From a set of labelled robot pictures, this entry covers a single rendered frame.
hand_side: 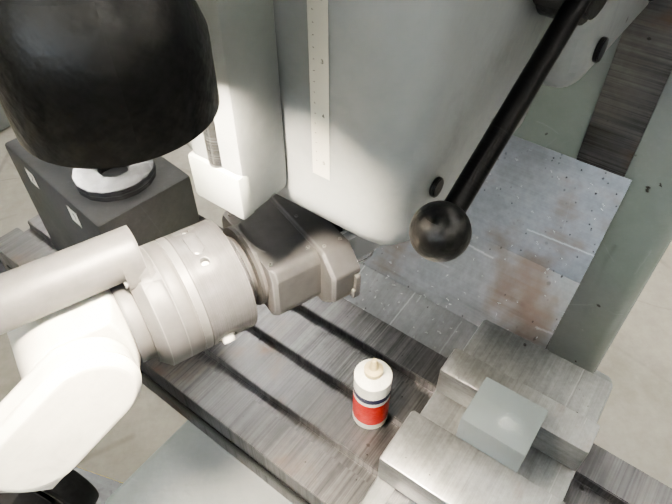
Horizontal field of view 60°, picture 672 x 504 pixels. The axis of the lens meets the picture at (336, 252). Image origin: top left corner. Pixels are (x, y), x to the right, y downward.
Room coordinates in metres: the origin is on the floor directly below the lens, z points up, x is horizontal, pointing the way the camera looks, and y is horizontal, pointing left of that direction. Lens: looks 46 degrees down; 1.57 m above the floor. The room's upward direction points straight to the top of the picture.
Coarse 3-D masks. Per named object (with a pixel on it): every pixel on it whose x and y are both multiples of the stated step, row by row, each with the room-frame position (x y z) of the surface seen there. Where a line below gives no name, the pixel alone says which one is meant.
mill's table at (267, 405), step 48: (0, 240) 0.61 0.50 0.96; (48, 240) 0.62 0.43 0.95; (240, 336) 0.44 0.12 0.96; (288, 336) 0.44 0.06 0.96; (336, 336) 0.45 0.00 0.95; (384, 336) 0.44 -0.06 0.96; (144, 384) 0.42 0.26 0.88; (192, 384) 0.37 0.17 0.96; (240, 384) 0.38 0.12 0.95; (288, 384) 0.37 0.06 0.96; (336, 384) 0.38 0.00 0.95; (432, 384) 0.37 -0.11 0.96; (240, 432) 0.31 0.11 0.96; (288, 432) 0.31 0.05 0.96; (336, 432) 0.31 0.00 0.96; (384, 432) 0.31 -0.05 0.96; (288, 480) 0.26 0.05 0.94; (336, 480) 0.25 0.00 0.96; (576, 480) 0.26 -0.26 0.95; (624, 480) 0.25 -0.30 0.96
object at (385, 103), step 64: (320, 0) 0.26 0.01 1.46; (384, 0) 0.24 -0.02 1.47; (448, 0) 0.24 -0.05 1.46; (512, 0) 0.30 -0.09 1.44; (320, 64) 0.26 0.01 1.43; (384, 64) 0.24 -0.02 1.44; (448, 64) 0.25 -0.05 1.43; (512, 64) 0.31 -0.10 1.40; (320, 128) 0.26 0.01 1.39; (384, 128) 0.24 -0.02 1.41; (448, 128) 0.25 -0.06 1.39; (320, 192) 0.26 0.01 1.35; (384, 192) 0.24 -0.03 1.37; (448, 192) 0.27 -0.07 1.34
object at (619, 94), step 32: (640, 32) 0.59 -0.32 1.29; (608, 64) 0.60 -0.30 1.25; (640, 64) 0.58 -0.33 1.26; (544, 96) 0.64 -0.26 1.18; (576, 96) 0.61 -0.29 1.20; (608, 96) 0.59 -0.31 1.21; (640, 96) 0.57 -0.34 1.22; (544, 128) 0.63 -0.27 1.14; (576, 128) 0.61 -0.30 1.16; (608, 128) 0.58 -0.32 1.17; (640, 128) 0.56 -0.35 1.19; (608, 160) 0.57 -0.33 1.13; (640, 160) 0.56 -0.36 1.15; (640, 192) 0.55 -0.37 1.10; (640, 224) 0.54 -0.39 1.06; (608, 256) 0.55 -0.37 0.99; (640, 256) 0.53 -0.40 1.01; (608, 288) 0.54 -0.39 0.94; (640, 288) 0.52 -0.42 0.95; (576, 320) 0.55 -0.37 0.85; (608, 320) 0.53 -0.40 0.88; (576, 352) 0.54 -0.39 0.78
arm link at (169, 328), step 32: (64, 256) 0.25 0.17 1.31; (96, 256) 0.25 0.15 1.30; (128, 256) 0.25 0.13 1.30; (160, 256) 0.27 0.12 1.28; (0, 288) 0.22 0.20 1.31; (32, 288) 0.22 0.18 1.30; (64, 288) 0.23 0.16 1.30; (96, 288) 0.24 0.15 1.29; (128, 288) 0.25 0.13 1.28; (160, 288) 0.25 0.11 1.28; (0, 320) 0.21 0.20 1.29; (32, 320) 0.22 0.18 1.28; (64, 320) 0.22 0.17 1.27; (96, 320) 0.22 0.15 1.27; (128, 320) 0.23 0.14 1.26; (160, 320) 0.23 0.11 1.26; (192, 320) 0.24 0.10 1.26; (32, 352) 0.20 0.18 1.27; (160, 352) 0.22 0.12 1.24; (192, 352) 0.23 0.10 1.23
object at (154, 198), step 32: (32, 160) 0.56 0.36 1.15; (160, 160) 0.56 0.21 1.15; (32, 192) 0.57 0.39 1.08; (64, 192) 0.50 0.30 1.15; (96, 192) 0.48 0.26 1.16; (128, 192) 0.49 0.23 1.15; (160, 192) 0.50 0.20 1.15; (192, 192) 0.53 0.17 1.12; (64, 224) 0.52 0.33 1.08; (96, 224) 0.45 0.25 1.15; (128, 224) 0.47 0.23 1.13; (160, 224) 0.49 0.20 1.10; (192, 224) 0.52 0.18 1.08
